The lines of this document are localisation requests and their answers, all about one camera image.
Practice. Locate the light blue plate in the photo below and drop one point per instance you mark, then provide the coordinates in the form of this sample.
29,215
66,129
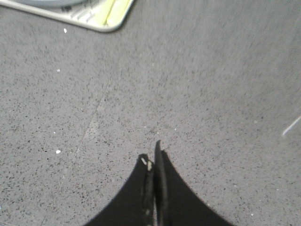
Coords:
49,3

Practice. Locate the white rectangular tray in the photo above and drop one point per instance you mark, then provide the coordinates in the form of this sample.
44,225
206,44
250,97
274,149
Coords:
90,14

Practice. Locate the yellow banana on tray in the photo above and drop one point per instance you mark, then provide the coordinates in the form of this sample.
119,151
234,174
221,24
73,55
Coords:
118,12

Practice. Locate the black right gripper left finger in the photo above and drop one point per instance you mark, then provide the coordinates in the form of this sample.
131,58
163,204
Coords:
133,205

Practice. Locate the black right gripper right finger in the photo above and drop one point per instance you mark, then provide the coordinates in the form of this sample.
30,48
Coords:
176,203

